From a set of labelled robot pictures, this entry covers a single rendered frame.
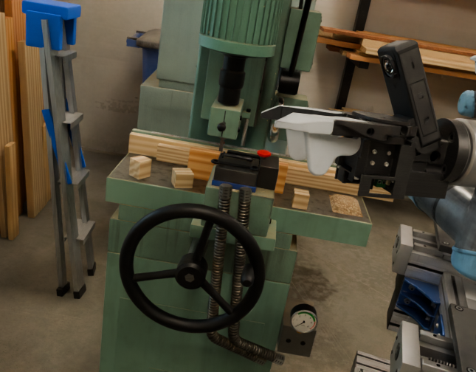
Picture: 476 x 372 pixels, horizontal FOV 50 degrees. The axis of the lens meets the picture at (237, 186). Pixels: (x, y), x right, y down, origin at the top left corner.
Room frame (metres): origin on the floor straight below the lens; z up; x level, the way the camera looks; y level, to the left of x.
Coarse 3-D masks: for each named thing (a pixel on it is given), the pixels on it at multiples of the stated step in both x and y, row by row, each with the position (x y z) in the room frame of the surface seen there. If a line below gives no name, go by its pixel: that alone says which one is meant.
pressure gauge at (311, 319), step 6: (294, 306) 1.00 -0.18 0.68; (300, 306) 0.99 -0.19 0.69; (306, 306) 0.99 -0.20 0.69; (312, 306) 1.00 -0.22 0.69; (294, 312) 0.98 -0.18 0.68; (300, 312) 0.98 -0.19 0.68; (306, 312) 0.98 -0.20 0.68; (312, 312) 0.98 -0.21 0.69; (294, 318) 0.98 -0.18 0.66; (300, 318) 0.98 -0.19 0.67; (306, 318) 0.98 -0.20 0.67; (312, 318) 0.98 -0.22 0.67; (294, 324) 0.98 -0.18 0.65; (300, 324) 0.98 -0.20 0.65; (306, 324) 0.98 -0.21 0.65; (312, 324) 0.98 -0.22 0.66; (300, 330) 0.98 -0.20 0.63; (306, 330) 0.98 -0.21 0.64; (312, 330) 0.98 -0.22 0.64
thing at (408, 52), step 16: (384, 48) 0.56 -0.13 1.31; (400, 48) 0.54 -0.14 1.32; (416, 48) 0.54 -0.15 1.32; (384, 64) 0.56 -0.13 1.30; (400, 64) 0.54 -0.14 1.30; (416, 64) 0.54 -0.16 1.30; (400, 80) 0.54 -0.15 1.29; (416, 80) 0.54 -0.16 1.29; (400, 96) 0.55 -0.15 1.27; (416, 96) 0.54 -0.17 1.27; (400, 112) 0.56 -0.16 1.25; (416, 112) 0.54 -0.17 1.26; (432, 112) 0.54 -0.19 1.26; (432, 128) 0.54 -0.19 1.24
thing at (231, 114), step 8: (216, 104) 1.19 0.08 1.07; (224, 104) 1.20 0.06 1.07; (240, 104) 1.23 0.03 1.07; (216, 112) 1.16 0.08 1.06; (224, 112) 1.16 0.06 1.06; (232, 112) 1.16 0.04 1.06; (240, 112) 1.16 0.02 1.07; (216, 120) 1.16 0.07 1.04; (224, 120) 1.16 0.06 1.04; (232, 120) 1.16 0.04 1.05; (240, 120) 1.22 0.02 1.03; (208, 128) 1.16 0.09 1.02; (216, 128) 1.16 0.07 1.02; (232, 128) 1.16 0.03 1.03; (216, 136) 1.16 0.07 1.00; (224, 136) 1.16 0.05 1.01; (232, 136) 1.16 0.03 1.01
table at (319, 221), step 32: (128, 160) 1.17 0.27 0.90; (128, 192) 1.05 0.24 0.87; (160, 192) 1.05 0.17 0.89; (192, 192) 1.05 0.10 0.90; (288, 192) 1.14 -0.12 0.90; (320, 192) 1.18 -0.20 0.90; (192, 224) 0.95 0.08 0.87; (288, 224) 1.04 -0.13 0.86; (320, 224) 1.04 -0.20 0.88; (352, 224) 1.04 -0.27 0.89
